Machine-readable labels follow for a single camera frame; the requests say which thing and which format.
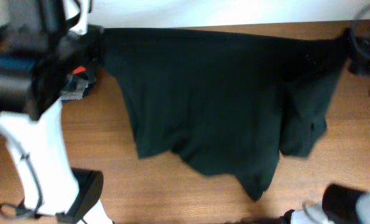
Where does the black t-shirt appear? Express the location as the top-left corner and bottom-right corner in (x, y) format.
(103, 29), (349, 200)

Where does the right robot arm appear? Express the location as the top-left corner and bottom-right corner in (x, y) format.
(278, 27), (370, 223)

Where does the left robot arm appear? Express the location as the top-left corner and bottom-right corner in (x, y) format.
(0, 1), (111, 223)

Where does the red folded t-shirt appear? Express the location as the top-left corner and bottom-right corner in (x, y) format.
(67, 66), (87, 76)

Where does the dark folded garment stack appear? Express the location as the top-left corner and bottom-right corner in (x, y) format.
(77, 79), (96, 99)

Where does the grey folded garment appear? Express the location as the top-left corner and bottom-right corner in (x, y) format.
(60, 70), (97, 101)

